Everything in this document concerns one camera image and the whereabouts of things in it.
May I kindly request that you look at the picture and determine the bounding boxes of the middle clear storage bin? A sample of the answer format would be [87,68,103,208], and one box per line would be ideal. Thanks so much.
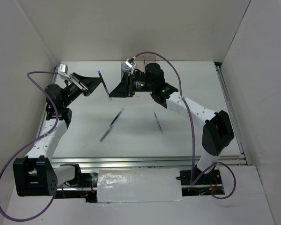
[133,56,146,72]

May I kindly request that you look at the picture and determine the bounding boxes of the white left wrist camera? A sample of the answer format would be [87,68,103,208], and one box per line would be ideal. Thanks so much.
[58,63,70,81]

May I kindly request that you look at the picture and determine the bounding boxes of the clear storage bin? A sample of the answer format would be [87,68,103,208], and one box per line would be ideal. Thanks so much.
[121,56,136,77]
[133,56,146,72]
[143,55,156,66]

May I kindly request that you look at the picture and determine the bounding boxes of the right clear storage bin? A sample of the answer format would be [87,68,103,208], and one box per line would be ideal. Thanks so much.
[143,55,156,66]

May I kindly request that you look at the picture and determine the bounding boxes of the thin black white pen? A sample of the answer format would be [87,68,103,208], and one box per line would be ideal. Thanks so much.
[154,111,163,134]

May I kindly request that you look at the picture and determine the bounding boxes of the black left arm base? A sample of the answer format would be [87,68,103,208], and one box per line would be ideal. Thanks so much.
[55,172,98,203]

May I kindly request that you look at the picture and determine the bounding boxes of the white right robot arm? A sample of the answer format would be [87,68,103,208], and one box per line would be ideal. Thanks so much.
[109,63,235,184]

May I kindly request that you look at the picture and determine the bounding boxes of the dark blue gel pen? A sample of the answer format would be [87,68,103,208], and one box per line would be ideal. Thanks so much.
[109,108,125,127]

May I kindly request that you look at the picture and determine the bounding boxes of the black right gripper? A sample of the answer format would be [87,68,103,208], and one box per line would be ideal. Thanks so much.
[109,72,155,98]

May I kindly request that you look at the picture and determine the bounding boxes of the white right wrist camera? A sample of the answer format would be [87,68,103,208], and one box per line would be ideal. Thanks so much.
[125,57,135,74]

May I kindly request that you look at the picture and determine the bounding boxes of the light blue clear pen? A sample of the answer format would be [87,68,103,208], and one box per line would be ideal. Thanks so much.
[97,70,112,101]

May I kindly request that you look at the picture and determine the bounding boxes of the left clear storage bin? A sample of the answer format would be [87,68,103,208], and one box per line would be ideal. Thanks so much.
[121,56,136,77]

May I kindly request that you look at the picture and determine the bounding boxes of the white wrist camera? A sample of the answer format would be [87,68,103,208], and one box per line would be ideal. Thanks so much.
[125,57,135,74]
[58,63,70,81]

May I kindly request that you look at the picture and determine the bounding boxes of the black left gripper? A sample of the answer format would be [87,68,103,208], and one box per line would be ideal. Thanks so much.
[62,72,103,108]

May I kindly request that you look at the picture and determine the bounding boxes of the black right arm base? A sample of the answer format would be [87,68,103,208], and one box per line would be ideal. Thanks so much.
[176,169,224,196]

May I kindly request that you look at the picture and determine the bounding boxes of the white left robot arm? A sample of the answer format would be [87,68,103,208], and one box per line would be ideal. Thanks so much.
[13,73,103,196]

